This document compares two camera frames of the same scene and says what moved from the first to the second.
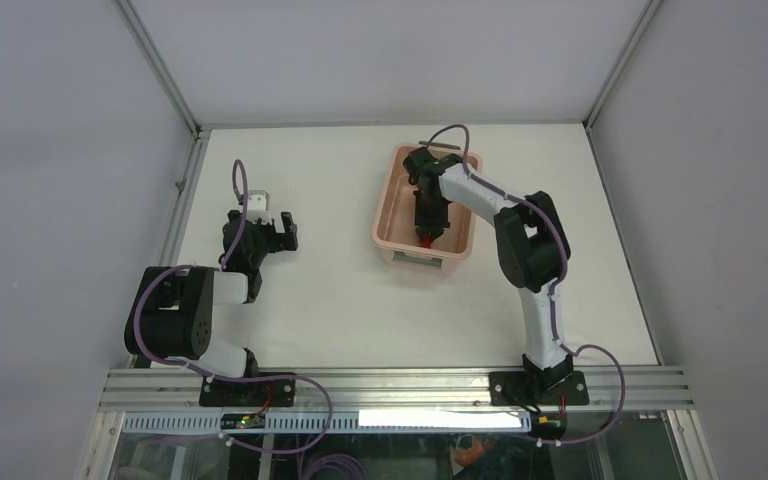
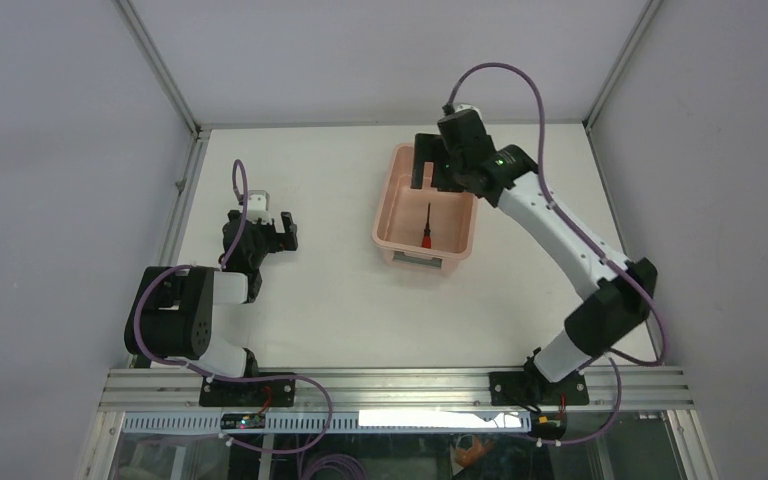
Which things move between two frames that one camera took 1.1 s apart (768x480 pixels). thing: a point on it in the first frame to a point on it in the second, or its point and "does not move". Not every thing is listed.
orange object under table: (471, 456) does not move
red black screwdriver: (426, 240) does not move
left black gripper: (282, 241) does not move
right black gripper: (434, 225) to (430, 148)
